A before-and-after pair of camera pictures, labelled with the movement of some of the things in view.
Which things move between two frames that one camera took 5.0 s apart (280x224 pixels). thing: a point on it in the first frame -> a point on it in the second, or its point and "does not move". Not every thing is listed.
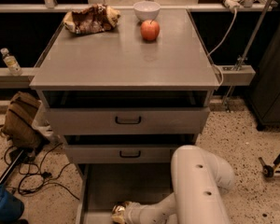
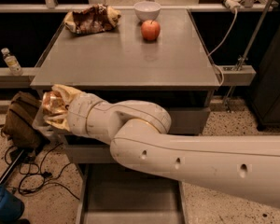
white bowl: [147, 10] does not move
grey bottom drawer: [100, 186] does not move
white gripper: [134, 211] -> [77, 113]
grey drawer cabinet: [122, 105] does not move
